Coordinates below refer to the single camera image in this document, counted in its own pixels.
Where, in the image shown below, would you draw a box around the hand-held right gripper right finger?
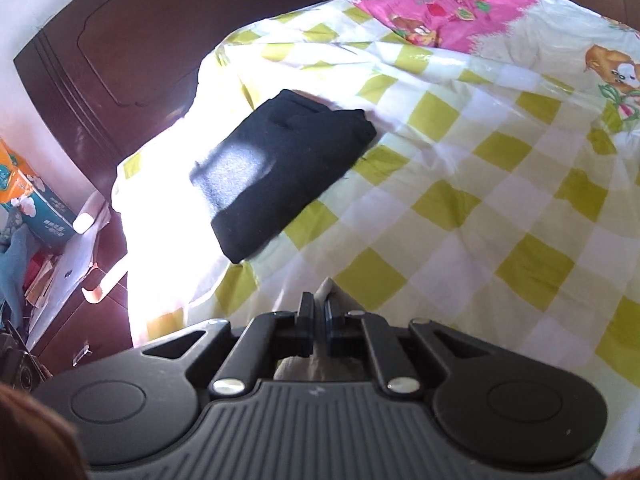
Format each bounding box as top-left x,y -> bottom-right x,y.
324,298 -> 494,396

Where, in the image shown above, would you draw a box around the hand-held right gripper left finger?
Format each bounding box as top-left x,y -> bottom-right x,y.
141,291 -> 316,401

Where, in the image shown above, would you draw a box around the light grey pants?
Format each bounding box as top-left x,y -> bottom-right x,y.
274,276 -> 372,382

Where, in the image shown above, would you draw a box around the black folded pants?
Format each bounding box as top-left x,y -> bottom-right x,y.
188,88 -> 378,265

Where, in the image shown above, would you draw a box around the checkered cartoon printed blanket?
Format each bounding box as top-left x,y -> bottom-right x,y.
110,0 -> 640,467

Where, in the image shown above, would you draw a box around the dark wooden nightstand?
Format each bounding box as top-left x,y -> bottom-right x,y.
25,187 -> 137,377

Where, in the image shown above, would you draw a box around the stack of papers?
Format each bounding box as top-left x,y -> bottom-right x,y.
21,254 -> 62,307

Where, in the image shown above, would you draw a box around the black object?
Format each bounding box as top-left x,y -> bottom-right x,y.
0,319 -> 54,392

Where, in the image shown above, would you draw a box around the blue cloth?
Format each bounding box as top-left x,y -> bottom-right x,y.
0,224 -> 37,332

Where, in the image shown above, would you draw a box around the blurred reddish brown shape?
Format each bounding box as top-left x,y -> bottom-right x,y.
0,382 -> 90,480

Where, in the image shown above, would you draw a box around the orange and blue tissue pack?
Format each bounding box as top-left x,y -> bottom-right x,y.
0,136 -> 77,252

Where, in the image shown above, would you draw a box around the dark wooden headboard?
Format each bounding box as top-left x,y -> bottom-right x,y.
12,0 -> 417,202

